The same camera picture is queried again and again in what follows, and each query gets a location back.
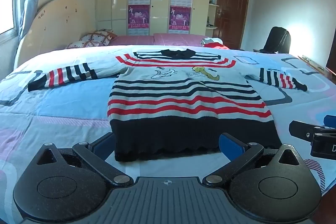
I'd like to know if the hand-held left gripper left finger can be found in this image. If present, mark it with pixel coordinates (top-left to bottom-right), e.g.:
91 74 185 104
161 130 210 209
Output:
36 132 134 187

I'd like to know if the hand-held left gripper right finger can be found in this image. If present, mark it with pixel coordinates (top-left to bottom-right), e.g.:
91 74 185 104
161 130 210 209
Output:
203 133 303 187

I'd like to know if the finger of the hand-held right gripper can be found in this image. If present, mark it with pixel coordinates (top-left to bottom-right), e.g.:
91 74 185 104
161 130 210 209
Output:
289 120 324 139
323 115 336 127

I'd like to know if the striped cartoon print sweater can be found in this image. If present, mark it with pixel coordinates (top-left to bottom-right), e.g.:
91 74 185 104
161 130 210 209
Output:
28 48 308 162

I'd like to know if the wooden board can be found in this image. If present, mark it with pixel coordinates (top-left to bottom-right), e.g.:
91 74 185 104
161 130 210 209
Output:
298 55 336 78

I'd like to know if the chair with black cover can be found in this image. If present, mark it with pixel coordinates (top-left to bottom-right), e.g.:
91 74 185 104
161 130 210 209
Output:
253 27 291 54

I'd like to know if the white garment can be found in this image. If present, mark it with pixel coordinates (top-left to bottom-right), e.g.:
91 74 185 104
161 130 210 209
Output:
201 37 223 45

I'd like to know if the pink bed sheet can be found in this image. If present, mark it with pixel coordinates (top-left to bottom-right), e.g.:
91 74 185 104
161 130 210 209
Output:
109 33 227 47

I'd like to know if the beige wooden headboard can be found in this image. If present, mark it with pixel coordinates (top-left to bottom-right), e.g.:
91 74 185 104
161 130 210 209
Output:
14 0 96 68

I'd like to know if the brown wooden door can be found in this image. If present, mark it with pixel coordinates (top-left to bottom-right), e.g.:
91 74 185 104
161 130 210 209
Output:
214 0 251 50

